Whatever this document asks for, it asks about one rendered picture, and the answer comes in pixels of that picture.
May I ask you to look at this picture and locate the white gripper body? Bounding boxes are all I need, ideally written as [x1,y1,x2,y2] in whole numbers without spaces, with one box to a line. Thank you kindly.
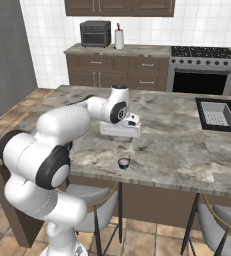
[98,121,143,139]

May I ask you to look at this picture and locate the small dark yogurt container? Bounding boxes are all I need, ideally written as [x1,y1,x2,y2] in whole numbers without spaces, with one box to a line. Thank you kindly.
[117,157,131,170]

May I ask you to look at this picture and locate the brown base cupboards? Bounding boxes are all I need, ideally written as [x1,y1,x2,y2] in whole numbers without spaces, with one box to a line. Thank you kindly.
[65,53,170,92]

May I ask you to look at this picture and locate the grey stool with black legs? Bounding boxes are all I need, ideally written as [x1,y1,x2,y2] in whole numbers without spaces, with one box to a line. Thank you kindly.
[180,192,231,256]
[64,181,124,256]

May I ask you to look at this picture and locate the black sink with grey basin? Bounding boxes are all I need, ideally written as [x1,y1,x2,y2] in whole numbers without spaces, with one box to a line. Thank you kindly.
[195,96,231,134]

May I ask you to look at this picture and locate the white paper towel roll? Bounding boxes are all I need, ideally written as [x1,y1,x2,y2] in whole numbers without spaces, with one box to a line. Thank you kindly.
[114,22,126,51]

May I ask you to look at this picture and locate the dark grey toaster oven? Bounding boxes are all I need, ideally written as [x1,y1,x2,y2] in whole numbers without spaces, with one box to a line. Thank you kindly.
[79,20,112,49]

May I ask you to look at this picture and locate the silver stove with oven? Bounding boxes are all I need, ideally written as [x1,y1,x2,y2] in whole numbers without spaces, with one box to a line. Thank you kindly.
[166,45,231,96]

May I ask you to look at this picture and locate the brown wall cupboards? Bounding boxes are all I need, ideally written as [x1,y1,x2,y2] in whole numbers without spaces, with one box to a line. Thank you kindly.
[64,0,177,18]

